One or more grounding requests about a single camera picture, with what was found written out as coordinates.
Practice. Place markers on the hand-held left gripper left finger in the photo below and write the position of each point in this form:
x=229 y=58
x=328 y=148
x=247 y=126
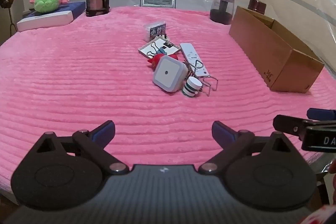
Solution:
x=103 y=132

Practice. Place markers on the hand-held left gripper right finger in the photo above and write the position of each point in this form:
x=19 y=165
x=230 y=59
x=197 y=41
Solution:
x=223 y=133

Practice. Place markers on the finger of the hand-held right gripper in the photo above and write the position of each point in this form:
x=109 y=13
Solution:
x=320 y=114
x=288 y=125

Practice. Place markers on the green striped white roll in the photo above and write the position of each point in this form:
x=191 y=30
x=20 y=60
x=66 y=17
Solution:
x=191 y=86

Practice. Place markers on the white square night light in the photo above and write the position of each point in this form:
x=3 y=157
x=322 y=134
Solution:
x=168 y=73

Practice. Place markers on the white remote control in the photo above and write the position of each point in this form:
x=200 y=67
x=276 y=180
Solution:
x=190 y=54

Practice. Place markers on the brown cardboard box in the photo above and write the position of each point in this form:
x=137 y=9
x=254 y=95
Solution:
x=262 y=43

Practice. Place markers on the red cat figurine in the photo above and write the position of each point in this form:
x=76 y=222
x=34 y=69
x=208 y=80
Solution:
x=157 y=59

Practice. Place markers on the white shallow tray box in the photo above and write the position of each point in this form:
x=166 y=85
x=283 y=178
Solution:
x=147 y=50

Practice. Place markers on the pink ribbed blanket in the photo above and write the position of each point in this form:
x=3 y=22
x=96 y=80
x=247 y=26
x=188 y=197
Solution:
x=78 y=82

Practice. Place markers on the red white patterned clothing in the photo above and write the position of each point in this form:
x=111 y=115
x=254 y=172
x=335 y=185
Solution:
x=323 y=216

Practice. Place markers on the blue binder clip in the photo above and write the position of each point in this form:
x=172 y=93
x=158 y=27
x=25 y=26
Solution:
x=164 y=49

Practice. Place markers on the clear card pack blue label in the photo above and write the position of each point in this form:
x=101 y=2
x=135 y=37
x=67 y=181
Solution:
x=155 y=31

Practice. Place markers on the dark glass jar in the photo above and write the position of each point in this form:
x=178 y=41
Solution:
x=221 y=11

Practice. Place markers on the maroon tumbler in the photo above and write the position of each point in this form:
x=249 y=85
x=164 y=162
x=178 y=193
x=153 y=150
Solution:
x=256 y=6

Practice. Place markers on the blue and white flat box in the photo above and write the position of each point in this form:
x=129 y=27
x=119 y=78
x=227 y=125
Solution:
x=52 y=18

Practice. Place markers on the green and pink plush toy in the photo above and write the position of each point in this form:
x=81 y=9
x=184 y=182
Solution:
x=47 y=2

